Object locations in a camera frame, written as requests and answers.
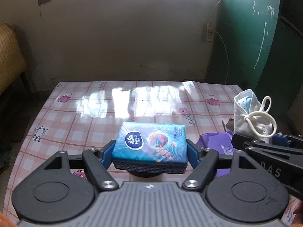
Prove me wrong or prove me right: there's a checked teapot print tablecloth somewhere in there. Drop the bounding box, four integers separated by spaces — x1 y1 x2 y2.
7 81 295 227

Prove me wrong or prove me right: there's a green door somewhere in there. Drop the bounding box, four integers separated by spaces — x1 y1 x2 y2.
206 0 282 93

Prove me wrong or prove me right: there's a cardboard box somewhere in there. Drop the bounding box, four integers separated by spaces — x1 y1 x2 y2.
223 118 235 133

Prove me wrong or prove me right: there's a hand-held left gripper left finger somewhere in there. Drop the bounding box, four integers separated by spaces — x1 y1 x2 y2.
43 139 120 191

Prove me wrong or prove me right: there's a blue tissue pack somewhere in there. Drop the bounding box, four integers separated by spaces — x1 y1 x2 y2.
112 122 188 164

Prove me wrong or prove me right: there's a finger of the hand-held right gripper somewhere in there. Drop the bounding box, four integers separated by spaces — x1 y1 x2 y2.
272 135 303 148
231 134 303 157

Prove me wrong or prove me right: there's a black plastic mesh basket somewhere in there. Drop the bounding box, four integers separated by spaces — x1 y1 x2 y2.
113 157 188 175

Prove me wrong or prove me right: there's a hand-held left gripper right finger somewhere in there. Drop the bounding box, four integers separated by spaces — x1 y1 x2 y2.
182 139 261 192

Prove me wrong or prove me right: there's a purple tissue pack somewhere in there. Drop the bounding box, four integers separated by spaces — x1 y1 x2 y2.
195 132 237 178

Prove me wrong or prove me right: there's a thin white cable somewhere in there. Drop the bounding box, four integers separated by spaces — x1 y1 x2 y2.
212 0 233 84

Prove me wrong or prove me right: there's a white face mask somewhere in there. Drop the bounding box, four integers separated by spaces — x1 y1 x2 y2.
234 89 277 144

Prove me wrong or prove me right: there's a wall socket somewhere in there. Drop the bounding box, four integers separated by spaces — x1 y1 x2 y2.
205 22 215 42

